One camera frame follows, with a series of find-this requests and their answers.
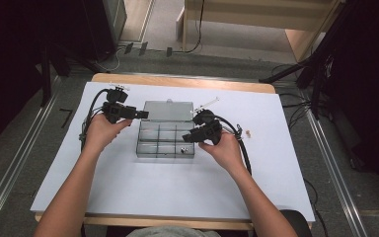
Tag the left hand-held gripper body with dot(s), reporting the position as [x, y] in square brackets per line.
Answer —
[116, 110]

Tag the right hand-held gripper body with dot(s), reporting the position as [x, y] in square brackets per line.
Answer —
[210, 130]

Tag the grey transparent compartment box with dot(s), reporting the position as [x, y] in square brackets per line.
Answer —
[167, 112]

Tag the person's left hand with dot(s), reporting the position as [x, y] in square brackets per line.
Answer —
[103, 135]

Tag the person's right hand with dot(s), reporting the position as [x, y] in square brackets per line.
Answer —
[227, 153]

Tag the small beige trinket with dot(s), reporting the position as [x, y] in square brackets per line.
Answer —
[248, 133]

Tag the small black floor block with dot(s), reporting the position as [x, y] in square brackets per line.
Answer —
[169, 51]
[128, 48]
[143, 48]

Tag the black metal stand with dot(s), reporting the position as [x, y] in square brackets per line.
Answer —
[316, 75]
[46, 79]

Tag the dark cabinet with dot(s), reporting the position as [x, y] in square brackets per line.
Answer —
[102, 29]

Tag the person's grey shirt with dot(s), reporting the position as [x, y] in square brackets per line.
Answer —
[172, 232]

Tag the dark curtain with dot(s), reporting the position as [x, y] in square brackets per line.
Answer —
[10, 65]
[368, 82]

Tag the light wooden furniture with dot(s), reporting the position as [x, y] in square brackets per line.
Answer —
[243, 15]

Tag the metal floor rail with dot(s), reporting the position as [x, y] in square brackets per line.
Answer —
[337, 174]
[16, 158]

